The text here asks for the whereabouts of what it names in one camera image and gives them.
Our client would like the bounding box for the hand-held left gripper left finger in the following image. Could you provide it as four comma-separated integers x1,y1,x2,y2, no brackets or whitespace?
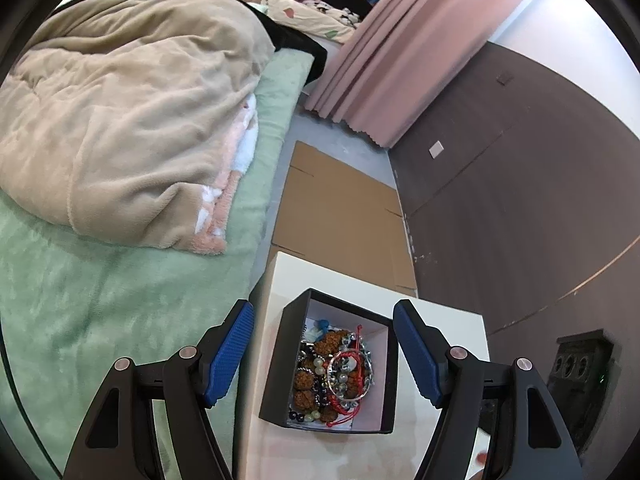
62,299,257,480

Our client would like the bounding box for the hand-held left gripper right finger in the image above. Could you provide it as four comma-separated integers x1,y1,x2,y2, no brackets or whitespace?
392,299,586,480

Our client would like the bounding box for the black jewelry box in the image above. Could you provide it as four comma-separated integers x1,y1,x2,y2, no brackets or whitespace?
258,287,399,435

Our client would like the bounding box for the brown seed bead bracelet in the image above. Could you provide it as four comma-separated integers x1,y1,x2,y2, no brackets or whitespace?
291,329,373,423

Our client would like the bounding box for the red string bracelet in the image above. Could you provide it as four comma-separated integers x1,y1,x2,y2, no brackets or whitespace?
324,325,368,428

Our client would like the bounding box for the green and dark bead bracelet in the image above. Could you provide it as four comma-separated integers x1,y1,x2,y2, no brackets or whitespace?
287,380,333,423

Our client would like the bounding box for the black power socket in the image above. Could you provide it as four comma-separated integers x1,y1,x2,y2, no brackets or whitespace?
546,329,623,453

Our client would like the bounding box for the flat cardboard sheet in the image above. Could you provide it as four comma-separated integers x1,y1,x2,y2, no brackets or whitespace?
270,141,418,291

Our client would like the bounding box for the bed with green sheet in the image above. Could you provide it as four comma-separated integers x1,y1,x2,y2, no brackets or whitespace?
0,52,316,478

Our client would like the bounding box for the beige plush blanket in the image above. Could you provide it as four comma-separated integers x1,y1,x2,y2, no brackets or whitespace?
0,0,276,256

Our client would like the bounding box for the wide pink curtain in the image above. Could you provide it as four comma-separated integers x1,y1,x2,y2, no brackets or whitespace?
304,0,543,150

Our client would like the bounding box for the cream patterned quilt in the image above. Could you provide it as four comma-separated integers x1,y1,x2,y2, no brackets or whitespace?
235,0,363,45

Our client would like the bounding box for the blue braided flower necklace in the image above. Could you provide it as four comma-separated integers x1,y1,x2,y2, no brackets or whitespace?
305,317,333,341

